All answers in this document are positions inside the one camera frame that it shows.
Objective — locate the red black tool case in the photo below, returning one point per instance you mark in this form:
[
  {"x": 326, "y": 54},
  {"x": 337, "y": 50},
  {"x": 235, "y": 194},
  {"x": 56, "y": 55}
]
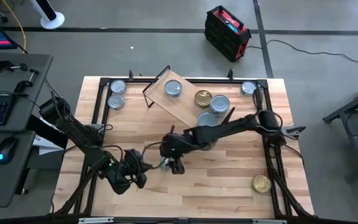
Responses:
[{"x": 225, "y": 34}]

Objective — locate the silver metal bracket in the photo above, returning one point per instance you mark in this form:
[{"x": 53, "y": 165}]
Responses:
[
  {"x": 95, "y": 220},
  {"x": 269, "y": 221}
]

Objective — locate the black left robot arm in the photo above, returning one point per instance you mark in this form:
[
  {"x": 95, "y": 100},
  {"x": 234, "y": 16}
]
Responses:
[{"x": 79, "y": 137}]

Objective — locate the wooden shelf black frame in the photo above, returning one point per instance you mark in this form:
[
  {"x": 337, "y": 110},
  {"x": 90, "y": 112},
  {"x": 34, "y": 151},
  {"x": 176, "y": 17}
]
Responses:
[{"x": 183, "y": 104}]

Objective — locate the black computer mouse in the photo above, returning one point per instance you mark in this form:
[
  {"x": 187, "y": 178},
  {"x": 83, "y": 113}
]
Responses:
[{"x": 6, "y": 150}]

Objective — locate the gold-lid tuna can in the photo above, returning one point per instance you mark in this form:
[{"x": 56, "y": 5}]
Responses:
[
  {"x": 262, "y": 184},
  {"x": 203, "y": 99}
]

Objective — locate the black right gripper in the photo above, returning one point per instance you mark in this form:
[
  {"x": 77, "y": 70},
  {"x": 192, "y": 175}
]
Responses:
[{"x": 179, "y": 144}]

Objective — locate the white round-base stand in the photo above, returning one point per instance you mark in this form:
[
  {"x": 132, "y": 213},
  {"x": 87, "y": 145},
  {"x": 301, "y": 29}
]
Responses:
[{"x": 52, "y": 20}]

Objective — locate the black table clamp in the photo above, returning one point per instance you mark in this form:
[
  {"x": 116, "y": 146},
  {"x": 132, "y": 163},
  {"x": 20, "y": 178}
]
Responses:
[
  {"x": 130, "y": 74},
  {"x": 230, "y": 74}
]

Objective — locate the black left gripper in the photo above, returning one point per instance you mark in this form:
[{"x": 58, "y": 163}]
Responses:
[{"x": 135, "y": 165}]

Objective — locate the black desk clamp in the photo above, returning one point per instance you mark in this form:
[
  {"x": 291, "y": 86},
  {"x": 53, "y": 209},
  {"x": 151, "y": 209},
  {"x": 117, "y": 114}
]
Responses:
[
  {"x": 8, "y": 66},
  {"x": 26, "y": 81}
]

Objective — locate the grey clamp bracket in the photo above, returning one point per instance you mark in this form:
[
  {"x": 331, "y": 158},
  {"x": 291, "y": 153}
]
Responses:
[{"x": 294, "y": 129}]

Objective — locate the white paper sheet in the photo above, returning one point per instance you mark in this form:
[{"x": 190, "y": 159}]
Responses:
[{"x": 47, "y": 146}]

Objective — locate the black flat box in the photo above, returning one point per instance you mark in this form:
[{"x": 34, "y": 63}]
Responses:
[{"x": 42, "y": 132}]

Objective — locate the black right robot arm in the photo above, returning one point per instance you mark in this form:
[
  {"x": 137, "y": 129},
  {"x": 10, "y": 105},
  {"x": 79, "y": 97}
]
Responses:
[{"x": 228, "y": 127}]

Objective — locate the black metal table frame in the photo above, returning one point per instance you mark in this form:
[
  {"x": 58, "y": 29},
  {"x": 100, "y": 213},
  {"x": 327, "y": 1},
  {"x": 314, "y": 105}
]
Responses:
[{"x": 210, "y": 81}]

